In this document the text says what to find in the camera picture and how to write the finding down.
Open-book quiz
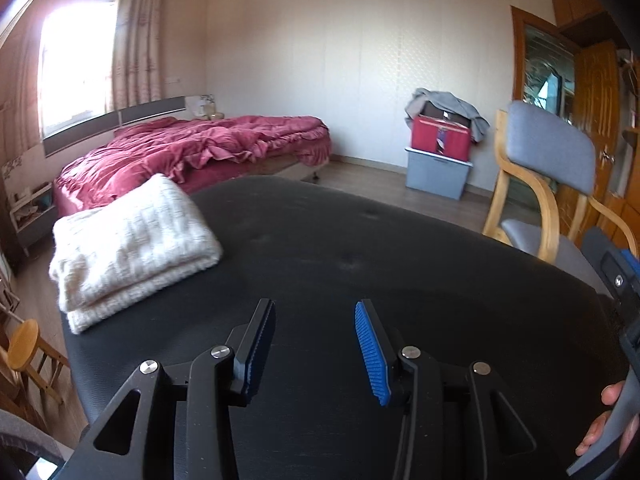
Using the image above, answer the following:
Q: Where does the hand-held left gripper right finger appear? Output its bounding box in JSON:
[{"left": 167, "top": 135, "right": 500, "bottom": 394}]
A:
[{"left": 354, "top": 300, "right": 538, "bottom": 480}]

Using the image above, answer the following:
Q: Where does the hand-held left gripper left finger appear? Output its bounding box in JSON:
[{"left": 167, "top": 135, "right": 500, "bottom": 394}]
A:
[{"left": 52, "top": 298, "right": 277, "bottom": 480}]

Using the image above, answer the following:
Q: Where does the person's right hand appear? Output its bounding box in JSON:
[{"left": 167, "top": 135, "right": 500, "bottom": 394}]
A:
[{"left": 575, "top": 380, "right": 628, "bottom": 457}]

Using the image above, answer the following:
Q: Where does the white knitted sweater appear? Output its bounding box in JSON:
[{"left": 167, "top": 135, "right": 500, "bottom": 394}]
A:
[{"left": 48, "top": 173, "right": 224, "bottom": 335}]

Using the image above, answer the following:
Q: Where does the wooden armchair with grey cushions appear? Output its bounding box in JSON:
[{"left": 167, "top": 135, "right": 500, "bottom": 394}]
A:
[{"left": 481, "top": 100, "right": 640, "bottom": 266}]

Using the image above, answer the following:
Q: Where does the grey plastic storage box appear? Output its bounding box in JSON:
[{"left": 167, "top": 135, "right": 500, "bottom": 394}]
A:
[{"left": 404, "top": 146, "right": 473, "bottom": 202}]

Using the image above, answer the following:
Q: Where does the red quilted bedspread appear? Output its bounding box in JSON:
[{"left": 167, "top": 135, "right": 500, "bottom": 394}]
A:
[{"left": 52, "top": 115, "right": 332, "bottom": 218}]

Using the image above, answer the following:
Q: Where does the red fabric storage box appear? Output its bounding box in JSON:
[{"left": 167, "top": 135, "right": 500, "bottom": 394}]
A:
[{"left": 410, "top": 115, "right": 473, "bottom": 162}]

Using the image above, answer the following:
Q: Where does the round wooden stool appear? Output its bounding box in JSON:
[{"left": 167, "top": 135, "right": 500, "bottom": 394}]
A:
[{"left": 7, "top": 319, "right": 71, "bottom": 406}]

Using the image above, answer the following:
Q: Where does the dark brown bag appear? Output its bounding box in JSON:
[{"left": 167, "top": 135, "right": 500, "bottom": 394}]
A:
[{"left": 422, "top": 102, "right": 471, "bottom": 121}]

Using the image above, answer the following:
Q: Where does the white bedside shelf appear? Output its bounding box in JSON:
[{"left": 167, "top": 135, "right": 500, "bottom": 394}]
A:
[{"left": 7, "top": 180, "right": 56, "bottom": 256}]

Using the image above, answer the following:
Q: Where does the grey cloth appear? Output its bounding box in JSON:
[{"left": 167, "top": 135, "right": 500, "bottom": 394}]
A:
[{"left": 404, "top": 88, "right": 492, "bottom": 143}]

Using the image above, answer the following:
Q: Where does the grey bed headboard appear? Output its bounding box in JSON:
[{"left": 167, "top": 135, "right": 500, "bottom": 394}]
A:
[{"left": 42, "top": 96, "right": 187, "bottom": 158}]

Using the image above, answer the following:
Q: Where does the wooden wardrobe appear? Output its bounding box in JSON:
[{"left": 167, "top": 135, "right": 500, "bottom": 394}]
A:
[{"left": 552, "top": 0, "right": 640, "bottom": 261}]

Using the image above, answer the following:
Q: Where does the patterned window curtain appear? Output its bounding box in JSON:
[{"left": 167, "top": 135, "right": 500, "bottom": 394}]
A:
[{"left": 111, "top": 0, "right": 166, "bottom": 113}]

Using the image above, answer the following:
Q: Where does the bright window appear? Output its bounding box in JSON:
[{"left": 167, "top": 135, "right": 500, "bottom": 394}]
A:
[{"left": 39, "top": 2, "right": 118, "bottom": 138}]

